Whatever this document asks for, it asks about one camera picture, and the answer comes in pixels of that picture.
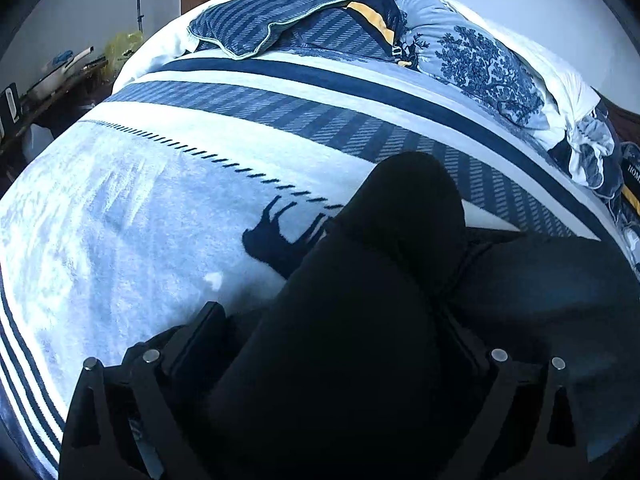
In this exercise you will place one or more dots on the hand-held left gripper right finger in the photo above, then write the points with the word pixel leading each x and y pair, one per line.
pixel 480 355

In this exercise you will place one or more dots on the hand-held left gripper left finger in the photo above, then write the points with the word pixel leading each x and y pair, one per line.
pixel 195 340

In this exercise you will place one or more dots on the black puffer jacket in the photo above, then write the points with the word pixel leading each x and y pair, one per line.
pixel 360 285

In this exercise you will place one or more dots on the blue striped printed bed blanket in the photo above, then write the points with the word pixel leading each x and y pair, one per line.
pixel 150 210

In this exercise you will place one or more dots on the navy yellow stripe printed pillow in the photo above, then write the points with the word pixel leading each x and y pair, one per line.
pixel 372 15
pixel 631 170

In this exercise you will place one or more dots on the white plastic jug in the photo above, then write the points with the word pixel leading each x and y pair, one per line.
pixel 42 142

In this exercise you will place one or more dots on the dark wooden side table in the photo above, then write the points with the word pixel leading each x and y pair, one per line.
pixel 65 105

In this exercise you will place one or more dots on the dark wooden headboard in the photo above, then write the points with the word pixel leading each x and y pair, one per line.
pixel 625 115

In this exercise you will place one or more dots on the black white small appliance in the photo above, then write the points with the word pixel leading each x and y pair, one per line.
pixel 9 112

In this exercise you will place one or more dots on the white quilt blue tree print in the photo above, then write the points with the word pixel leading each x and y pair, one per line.
pixel 480 60

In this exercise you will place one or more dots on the white cooking pot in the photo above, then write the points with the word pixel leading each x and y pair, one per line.
pixel 55 77

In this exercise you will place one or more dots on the yellow plastic bag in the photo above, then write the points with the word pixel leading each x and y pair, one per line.
pixel 122 50

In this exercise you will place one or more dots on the thin metal pole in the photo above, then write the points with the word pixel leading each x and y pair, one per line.
pixel 140 12

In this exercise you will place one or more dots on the blue striped pillow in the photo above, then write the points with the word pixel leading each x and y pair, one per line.
pixel 270 15

